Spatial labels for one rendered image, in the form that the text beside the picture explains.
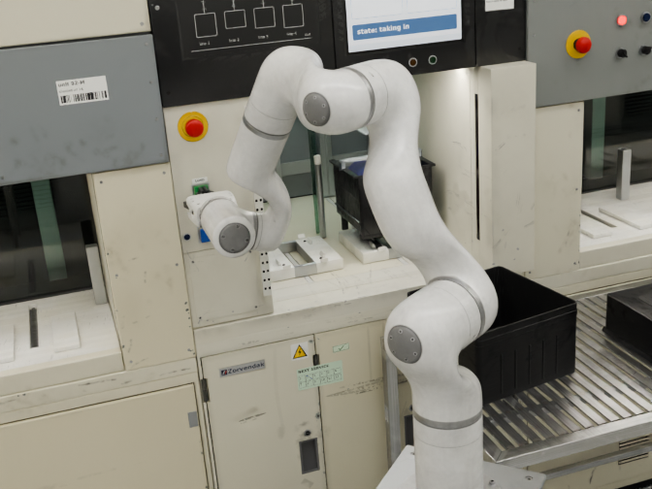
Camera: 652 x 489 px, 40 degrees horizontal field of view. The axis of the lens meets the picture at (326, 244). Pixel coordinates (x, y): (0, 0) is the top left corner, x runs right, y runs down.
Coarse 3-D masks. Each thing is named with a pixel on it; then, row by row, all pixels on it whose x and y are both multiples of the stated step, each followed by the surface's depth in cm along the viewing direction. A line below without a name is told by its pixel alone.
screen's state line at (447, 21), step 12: (360, 24) 199; (372, 24) 199; (384, 24) 200; (396, 24) 201; (408, 24) 202; (420, 24) 203; (432, 24) 204; (444, 24) 205; (456, 24) 206; (360, 36) 199; (372, 36) 200; (384, 36) 201
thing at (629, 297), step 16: (640, 288) 215; (608, 304) 213; (624, 304) 208; (640, 304) 207; (608, 320) 214; (624, 320) 208; (640, 320) 202; (624, 336) 210; (640, 336) 203; (640, 352) 204
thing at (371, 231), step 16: (336, 160) 249; (352, 160) 240; (336, 176) 250; (352, 176) 233; (336, 192) 253; (352, 192) 238; (432, 192) 241; (352, 208) 241; (368, 208) 236; (352, 224) 244; (368, 224) 237; (368, 240) 248
